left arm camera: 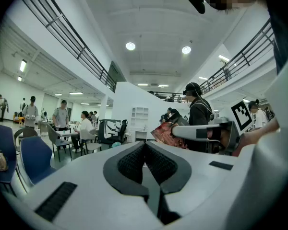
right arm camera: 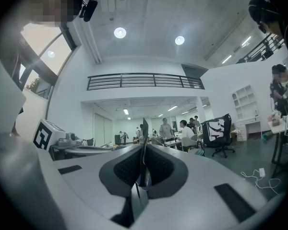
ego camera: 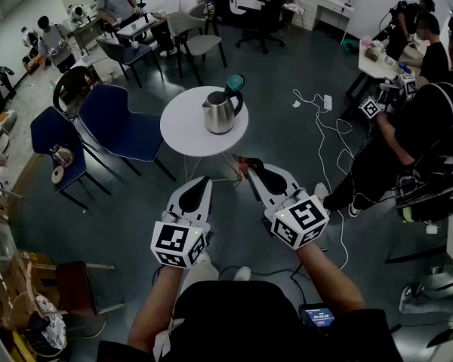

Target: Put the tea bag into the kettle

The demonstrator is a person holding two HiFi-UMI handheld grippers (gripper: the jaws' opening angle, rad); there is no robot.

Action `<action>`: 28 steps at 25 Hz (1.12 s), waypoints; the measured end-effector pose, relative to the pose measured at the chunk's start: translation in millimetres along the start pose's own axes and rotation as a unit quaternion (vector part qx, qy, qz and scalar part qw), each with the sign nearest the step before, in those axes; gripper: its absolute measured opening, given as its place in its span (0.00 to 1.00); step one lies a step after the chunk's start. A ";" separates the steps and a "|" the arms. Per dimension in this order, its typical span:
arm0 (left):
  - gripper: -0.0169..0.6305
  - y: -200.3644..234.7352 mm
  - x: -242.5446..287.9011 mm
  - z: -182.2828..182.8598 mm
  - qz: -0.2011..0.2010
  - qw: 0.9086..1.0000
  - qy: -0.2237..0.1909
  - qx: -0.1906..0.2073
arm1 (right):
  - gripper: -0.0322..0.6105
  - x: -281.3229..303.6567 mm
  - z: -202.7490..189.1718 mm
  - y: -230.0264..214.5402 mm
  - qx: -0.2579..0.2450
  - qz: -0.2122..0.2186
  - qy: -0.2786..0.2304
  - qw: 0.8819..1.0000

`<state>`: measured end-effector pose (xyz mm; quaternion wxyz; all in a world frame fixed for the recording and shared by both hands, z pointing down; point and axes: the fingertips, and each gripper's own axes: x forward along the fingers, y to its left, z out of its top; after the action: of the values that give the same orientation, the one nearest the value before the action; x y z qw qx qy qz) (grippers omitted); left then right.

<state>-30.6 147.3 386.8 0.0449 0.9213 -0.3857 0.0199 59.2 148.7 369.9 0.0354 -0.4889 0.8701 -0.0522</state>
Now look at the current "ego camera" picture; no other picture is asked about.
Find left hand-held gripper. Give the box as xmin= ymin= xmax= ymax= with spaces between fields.
xmin=149 ymin=176 xmax=214 ymax=269

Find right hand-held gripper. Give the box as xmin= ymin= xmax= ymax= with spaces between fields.
xmin=246 ymin=163 xmax=331 ymax=251

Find stainless steel electric kettle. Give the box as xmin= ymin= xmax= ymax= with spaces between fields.
xmin=201 ymin=73 xmax=246 ymax=136

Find person's left forearm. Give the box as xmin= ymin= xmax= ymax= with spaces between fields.
xmin=127 ymin=264 xmax=186 ymax=354

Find person's right forearm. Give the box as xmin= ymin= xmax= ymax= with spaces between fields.
xmin=296 ymin=241 xmax=367 ymax=316

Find person's beige trousers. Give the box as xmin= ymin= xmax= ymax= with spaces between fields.
xmin=180 ymin=260 xmax=220 ymax=302

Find round white table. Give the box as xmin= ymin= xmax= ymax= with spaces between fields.
xmin=159 ymin=85 xmax=250 ymax=184

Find person's black shirt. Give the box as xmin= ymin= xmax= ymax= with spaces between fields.
xmin=97 ymin=280 xmax=405 ymax=362

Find black handheld screen device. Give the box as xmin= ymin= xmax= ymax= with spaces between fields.
xmin=299 ymin=303 xmax=337 ymax=330

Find small steel pot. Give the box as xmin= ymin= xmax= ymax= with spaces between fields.
xmin=49 ymin=143 xmax=75 ymax=167

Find brown wooden chair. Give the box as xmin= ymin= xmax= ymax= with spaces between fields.
xmin=26 ymin=259 xmax=126 ymax=318

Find white rectangular table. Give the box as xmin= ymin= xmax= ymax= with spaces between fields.
xmin=344 ymin=37 xmax=432 ymax=117

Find dark blue chair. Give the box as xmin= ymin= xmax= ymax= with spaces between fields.
xmin=95 ymin=37 xmax=164 ymax=89

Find grey chair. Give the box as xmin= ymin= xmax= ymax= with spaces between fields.
xmin=166 ymin=11 xmax=229 ymax=87

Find black round-back chair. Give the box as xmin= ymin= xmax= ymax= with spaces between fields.
xmin=52 ymin=66 xmax=100 ymax=122

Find pink flower bouquet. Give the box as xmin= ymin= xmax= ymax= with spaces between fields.
xmin=359 ymin=35 xmax=387 ymax=62

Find black office chair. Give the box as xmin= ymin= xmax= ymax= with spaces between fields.
xmin=235 ymin=0 xmax=294 ymax=56

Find grey work table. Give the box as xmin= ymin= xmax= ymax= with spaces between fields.
xmin=116 ymin=11 xmax=164 ymax=43

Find white desk with shelves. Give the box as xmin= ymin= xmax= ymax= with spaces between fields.
xmin=291 ymin=0 xmax=363 ymax=45

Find cardboard box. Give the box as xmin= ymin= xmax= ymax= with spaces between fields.
xmin=0 ymin=250 xmax=58 ymax=328

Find white cable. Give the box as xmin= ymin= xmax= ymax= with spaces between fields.
xmin=291 ymin=88 xmax=354 ymax=272

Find black cable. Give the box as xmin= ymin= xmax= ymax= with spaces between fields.
xmin=289 ymin=262 xmax=311 ymax=305

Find white strap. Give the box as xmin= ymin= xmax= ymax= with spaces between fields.
xmin=152 ymin=317 xmax=186 ymax=360

